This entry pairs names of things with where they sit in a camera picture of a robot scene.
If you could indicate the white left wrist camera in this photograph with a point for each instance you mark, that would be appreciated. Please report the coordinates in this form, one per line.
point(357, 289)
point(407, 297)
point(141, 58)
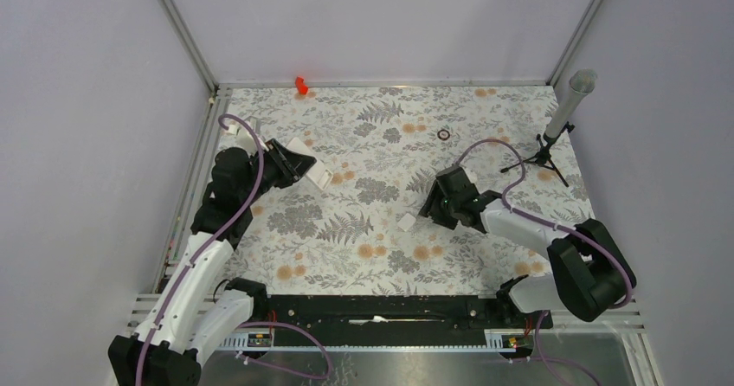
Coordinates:
point(243, 138)

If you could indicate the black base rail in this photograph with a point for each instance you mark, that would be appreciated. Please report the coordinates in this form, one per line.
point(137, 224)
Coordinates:
point(364, 321)

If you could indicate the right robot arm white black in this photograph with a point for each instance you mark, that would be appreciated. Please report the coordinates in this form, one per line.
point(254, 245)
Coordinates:
point(589, 274)

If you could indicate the brown ring coaster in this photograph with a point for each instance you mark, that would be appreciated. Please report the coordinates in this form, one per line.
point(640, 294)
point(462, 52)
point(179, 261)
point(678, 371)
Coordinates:
point(443, 134)

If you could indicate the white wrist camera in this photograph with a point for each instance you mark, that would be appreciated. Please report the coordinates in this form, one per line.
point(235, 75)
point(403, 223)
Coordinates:
point(471, 176)
point(243, 138)

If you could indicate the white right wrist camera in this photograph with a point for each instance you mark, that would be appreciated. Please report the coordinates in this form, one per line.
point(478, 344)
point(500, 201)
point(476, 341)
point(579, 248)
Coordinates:
point(471, 176)

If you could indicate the white remote control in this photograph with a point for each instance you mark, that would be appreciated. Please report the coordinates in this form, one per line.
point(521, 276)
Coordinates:
point(316, 170)

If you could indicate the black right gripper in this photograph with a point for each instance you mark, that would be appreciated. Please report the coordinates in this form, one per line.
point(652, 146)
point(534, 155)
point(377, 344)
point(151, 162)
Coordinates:
point(431, 208)

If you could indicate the red plastic bracket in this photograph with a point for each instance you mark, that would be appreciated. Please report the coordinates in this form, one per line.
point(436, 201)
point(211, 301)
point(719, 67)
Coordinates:
point(301, 86)

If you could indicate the white battery cover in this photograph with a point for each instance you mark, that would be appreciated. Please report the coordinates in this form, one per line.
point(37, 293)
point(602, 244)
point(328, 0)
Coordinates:
point(406, 223)

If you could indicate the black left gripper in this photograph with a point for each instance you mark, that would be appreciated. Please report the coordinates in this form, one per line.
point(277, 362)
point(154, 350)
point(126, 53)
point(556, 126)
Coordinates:
point(292, 165)

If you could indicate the black microphone tripod stand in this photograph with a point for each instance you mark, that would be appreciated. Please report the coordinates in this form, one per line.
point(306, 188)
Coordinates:
point(543, 157)

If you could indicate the grey microphone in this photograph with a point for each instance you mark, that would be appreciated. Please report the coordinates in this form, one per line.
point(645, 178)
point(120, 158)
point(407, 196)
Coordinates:
point(581, 84)

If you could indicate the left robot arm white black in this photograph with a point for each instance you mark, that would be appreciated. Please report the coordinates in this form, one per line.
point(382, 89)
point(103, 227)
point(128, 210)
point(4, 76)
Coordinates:
point(173, 343)

